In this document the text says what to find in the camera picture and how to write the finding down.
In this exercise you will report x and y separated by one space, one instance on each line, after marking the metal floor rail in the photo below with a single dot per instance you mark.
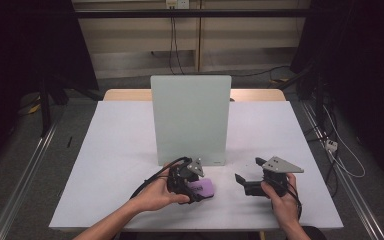
26 170
346 186

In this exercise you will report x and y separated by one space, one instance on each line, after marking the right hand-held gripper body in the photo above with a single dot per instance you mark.
275 180

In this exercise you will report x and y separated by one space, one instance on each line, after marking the white wall socket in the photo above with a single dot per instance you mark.
177 3

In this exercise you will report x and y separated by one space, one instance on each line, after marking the black metal stand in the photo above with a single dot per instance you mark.
45 110

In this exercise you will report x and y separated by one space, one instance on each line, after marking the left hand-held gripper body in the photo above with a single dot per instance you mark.
178 178

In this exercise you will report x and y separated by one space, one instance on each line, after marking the black pen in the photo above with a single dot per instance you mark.
69 141

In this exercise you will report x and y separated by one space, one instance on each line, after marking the black horizontal bar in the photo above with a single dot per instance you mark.
130 13

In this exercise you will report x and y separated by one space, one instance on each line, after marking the person's right hand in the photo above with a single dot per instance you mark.
285 206

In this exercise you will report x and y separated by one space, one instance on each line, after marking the person's left hand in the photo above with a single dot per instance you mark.
153 198

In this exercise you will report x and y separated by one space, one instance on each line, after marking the white power strip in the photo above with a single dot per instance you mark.
331 145

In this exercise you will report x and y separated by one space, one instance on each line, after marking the small glass whiteboard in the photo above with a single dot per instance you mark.
186 120

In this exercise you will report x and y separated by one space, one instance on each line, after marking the white table sheet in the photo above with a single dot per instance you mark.
113 140

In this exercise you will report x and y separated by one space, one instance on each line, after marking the purple whiteboard eraser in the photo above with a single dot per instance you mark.
208 186

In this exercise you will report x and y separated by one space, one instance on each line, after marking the wooden table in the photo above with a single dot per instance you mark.
126 95

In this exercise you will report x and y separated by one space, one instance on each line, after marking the black curtain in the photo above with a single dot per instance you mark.
20 60
363 66

